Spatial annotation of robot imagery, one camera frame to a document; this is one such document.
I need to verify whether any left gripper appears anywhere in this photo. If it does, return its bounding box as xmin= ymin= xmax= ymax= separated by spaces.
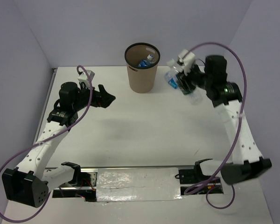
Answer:
xmin=72 ymin=82 xmax=115 ymax=111

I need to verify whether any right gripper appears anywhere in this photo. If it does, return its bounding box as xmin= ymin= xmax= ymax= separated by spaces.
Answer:
xmin=176 ymin=61 xmax=212 ymax=91

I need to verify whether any green label bottle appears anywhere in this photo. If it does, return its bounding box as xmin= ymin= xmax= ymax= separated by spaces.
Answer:
xmin=164 ymin=59 xmax=203 ymax=105

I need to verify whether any small bottle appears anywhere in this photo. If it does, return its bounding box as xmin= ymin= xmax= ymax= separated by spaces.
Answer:
xmin=147 ymin=54 xmax=155 ymax=65

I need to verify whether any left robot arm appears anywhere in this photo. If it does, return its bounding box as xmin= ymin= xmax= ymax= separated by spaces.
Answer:
xmin=2 ymin=82 xmax=116 ymax=208

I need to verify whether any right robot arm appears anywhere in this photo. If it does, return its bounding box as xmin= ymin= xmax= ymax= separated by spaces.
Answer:
xmin=176 ymin=52 xmax=272 ymax=185

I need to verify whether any bottle near bin, blue label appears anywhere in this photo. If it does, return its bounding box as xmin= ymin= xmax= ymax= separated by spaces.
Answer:
xmin=164 ymin=70 xmax=179 ymax=89

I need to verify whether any brown paper bin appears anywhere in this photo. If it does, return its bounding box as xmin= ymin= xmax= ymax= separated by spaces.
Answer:
xmin=124 ymin=42 xmax=161 ymax=93

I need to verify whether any silver foil tape sheet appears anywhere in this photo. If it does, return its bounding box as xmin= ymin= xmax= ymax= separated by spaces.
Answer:
xmin=96 ymin=168 xmax=182 ymax=202

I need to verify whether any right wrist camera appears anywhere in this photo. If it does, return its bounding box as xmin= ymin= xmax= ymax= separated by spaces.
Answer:
xmin=177 ymin=49 xmax=196 ymax=74

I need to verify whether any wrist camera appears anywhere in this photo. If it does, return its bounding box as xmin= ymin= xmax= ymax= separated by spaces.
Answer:
xmin=78 ymin=70 xmax=95 ymax=89
xmin=177 ymin=49 xmax=196 ymax=74

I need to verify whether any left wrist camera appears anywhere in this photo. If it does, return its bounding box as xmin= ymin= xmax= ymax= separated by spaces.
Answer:
xmin=78 ymin=70 xmax=95 ymax=89

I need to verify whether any aluminium rail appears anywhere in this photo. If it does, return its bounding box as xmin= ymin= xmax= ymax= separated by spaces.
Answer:
xmin=81 ymin=165 xmax=194 ymax=170

